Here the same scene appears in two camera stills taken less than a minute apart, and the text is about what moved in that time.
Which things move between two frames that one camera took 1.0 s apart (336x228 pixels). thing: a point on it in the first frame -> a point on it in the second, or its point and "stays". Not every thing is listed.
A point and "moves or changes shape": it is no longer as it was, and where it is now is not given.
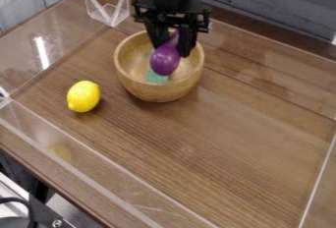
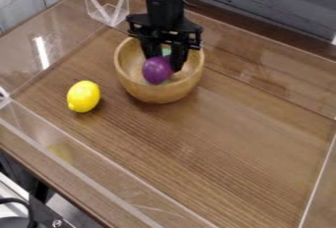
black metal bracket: (43, 216) stays
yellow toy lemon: (83, 95) stays
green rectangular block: (154, 77) -> (166, 51)
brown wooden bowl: (130, 56) stays
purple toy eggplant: (164, 58) moves or changes shape
